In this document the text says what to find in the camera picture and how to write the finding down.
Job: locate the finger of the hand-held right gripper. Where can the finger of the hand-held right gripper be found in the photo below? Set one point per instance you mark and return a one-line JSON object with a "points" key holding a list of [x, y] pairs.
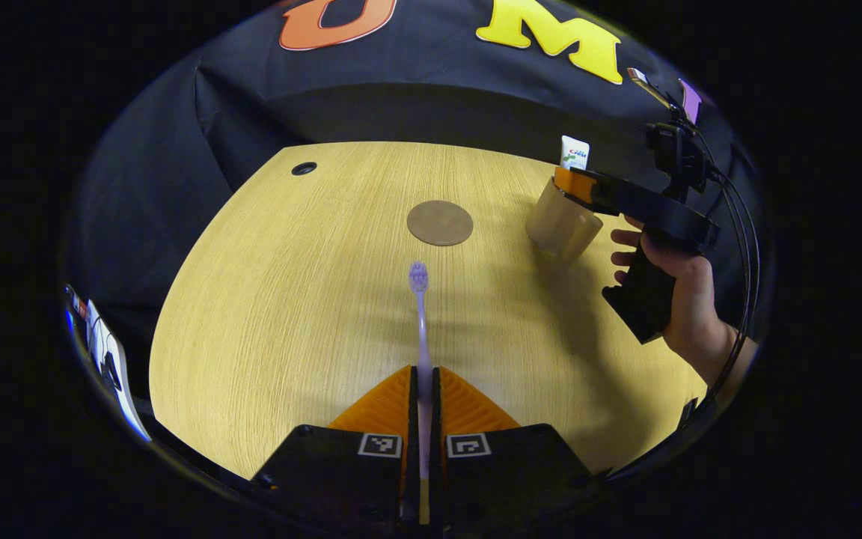
{"points": [[603, 193]]}

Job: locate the white side table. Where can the white side table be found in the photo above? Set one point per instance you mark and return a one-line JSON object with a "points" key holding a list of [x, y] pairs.
{"points": [[126, 389]]}

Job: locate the beige cup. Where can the beige cup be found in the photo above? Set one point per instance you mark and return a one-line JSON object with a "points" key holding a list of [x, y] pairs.
{"points": [[560, 224]]}

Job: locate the white toothpaste tube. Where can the white toothpaste tube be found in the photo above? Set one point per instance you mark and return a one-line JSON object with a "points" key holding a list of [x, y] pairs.
{"points": [[575, 153]]}

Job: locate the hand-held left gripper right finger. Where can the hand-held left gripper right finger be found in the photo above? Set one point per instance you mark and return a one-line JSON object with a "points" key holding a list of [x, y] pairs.
{"points": [[506, 479]]}

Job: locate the computer monitor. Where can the computer monitor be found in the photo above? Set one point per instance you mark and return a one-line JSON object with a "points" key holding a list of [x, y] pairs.
{"points": [[73, 303]]}

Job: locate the brown round coaster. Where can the brown round coaster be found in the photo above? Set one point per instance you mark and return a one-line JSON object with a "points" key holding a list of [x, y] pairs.
{"points": [[440, 223]]}

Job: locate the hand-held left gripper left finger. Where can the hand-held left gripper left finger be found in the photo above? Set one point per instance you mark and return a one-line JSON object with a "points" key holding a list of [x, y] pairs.
{"points": [[341, 479]]}

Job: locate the pink toothbrush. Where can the pink toothbrush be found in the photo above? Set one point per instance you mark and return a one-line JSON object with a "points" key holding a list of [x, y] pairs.
{"points": [[422, 329]]}

